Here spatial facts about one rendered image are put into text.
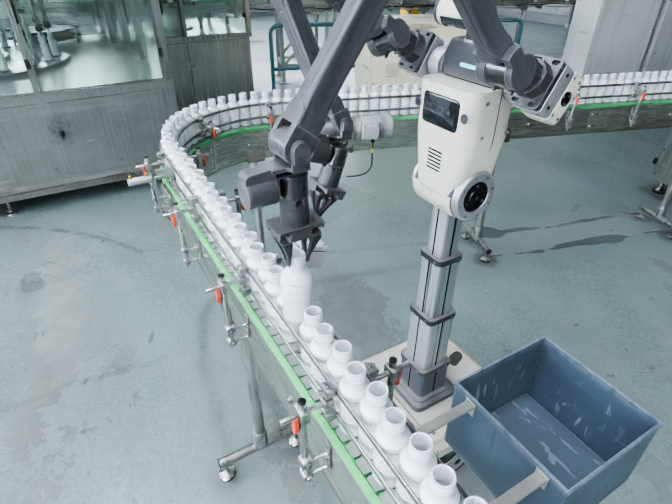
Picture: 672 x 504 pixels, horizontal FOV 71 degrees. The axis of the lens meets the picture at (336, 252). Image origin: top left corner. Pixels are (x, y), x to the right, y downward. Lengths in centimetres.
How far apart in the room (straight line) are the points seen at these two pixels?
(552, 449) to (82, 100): 374
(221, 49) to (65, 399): 465
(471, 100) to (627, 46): 587
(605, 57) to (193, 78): 499
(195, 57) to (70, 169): 251
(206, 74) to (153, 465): 490
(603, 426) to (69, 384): 228
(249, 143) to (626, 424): 206
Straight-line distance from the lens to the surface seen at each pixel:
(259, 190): 84
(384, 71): 511
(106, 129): 422
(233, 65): 638
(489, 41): 108
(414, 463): 81
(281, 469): 214
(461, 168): 137
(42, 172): 429
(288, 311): 103
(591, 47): 680
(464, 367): 219
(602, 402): 135
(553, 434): 144
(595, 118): 343
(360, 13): 86
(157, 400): 247
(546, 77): 122
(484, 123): 134
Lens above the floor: 181
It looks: 33 degrees down
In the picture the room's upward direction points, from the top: straight up
